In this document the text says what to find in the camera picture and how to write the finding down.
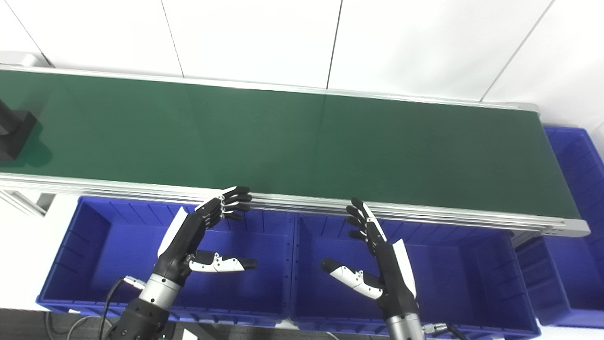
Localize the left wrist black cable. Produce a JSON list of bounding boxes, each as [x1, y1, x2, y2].
[[99, 276, 147, 340]]

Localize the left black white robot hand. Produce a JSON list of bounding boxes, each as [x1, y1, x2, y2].
[[152, 186, 258, 287]]

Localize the blue plastic bin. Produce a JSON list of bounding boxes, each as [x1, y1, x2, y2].
[[514, 126, 604, 327], [290, 213, 542, 339], [36, 196, 295, 327]]

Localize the aluminium conveyor leg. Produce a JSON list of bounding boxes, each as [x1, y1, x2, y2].
[[0, 189, 55, 218]]

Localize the grey floor cable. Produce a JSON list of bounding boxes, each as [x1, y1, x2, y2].
[[45, 312, 114, 340]]

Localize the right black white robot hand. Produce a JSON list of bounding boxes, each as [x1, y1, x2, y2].
[[320, 198, 419, 318]]

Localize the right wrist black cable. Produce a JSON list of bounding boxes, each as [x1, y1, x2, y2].
[[421, 323, 468, 340]]

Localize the black cylinder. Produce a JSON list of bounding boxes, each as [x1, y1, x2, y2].
[[0, 99, 37, 161]]

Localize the green conveyor belt aluminium frame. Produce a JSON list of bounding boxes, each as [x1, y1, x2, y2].
[[0, 51, 590, 238]]

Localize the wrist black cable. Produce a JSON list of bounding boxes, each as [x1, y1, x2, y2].
[[421, 323, 468, 340], [99, 276, 147, 340]]

